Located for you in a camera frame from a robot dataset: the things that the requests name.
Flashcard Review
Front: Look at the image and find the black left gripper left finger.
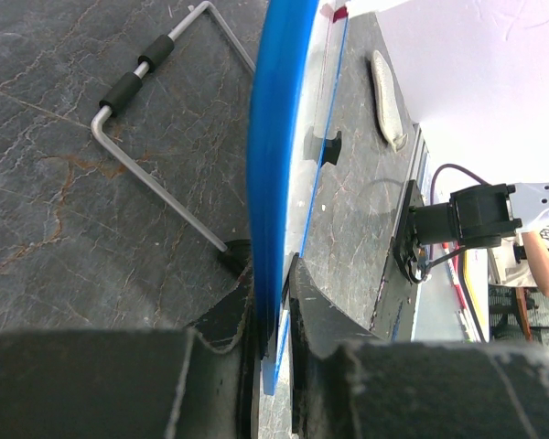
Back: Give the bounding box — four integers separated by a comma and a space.
0, 240, 256, 438

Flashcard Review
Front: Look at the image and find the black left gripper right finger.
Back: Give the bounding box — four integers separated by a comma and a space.
288, 258, 549, 438

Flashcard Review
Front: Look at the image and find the blue framed whiteboard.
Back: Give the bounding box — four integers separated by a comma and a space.
246, 1, 348, 395

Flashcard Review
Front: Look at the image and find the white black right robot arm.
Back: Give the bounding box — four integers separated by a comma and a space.
411, 182, 549, 248

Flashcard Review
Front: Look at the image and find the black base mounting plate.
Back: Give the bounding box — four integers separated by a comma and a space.
370, 179, 424, 341

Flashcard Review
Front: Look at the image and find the person in beige shirt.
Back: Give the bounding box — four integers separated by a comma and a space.
521, 231, 549, 297

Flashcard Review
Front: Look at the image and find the white bead eraser pad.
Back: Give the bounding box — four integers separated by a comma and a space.
371, 50, 408, 153

